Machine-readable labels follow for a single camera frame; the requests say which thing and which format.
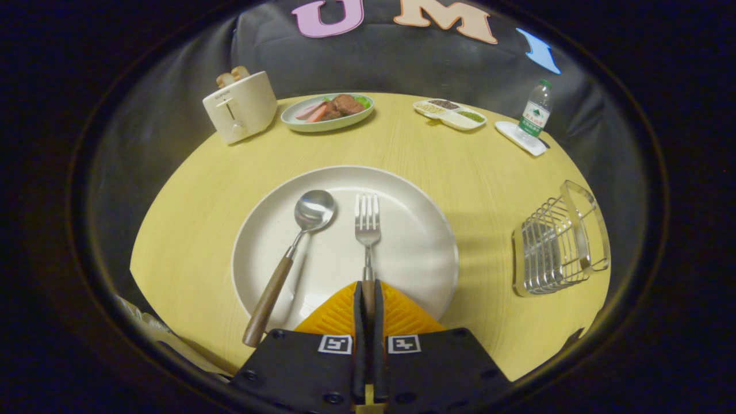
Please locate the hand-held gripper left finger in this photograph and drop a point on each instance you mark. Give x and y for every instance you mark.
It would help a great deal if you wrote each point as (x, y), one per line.
(359, 345)

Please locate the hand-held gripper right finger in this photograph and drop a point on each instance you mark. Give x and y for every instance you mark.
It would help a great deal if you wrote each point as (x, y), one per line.
(379, 345)

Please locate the large white round plate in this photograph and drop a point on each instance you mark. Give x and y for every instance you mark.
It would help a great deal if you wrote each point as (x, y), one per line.
(411, 253)

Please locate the pale beige cloth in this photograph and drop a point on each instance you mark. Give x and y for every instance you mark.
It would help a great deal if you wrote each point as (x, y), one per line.
(155, 333)

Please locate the pale green oval plate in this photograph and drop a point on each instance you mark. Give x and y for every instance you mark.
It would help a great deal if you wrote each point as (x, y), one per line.
(299, 122)

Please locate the pink ham slices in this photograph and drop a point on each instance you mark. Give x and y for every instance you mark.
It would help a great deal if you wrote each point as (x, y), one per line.
(313, 112)

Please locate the white divided condiment dish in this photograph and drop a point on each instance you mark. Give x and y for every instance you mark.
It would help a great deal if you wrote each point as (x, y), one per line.
(454, 119)

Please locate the brown meat piece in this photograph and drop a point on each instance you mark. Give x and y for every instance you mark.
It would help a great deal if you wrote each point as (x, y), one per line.
(345, 104)

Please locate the green lettuce leaf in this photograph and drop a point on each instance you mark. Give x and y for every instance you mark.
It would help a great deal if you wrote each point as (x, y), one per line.
(363, 102)

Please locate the small white rectangular tray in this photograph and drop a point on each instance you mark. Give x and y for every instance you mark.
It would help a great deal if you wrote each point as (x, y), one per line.
(512, 135)

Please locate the cream toaster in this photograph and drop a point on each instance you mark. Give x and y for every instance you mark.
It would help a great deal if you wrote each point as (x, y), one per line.
(244, 109)

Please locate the clear plastic water bottle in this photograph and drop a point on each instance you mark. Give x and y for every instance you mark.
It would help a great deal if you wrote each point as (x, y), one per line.
(535, 115)

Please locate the toasted bread slice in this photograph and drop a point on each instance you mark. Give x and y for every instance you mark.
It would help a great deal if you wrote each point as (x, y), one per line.
(241, 72)
(225, 80)

